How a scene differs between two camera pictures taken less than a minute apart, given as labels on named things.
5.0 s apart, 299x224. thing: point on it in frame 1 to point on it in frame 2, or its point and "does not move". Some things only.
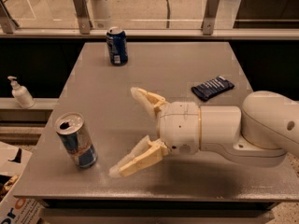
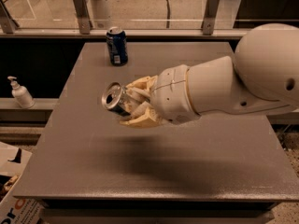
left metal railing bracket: [7, 20] does not move
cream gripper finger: [152, 102] to [142, 87]
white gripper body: [180, 126] to [170, 92]
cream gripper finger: [145, 155] to [145, 116]
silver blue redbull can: [71, 128] to [115, 97]
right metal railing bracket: [207, 25] does not move
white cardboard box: [14, 209] does not move
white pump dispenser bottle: [21, 94] does not move
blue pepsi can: [117, 42] does not move
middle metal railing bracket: [84, 21] does not move
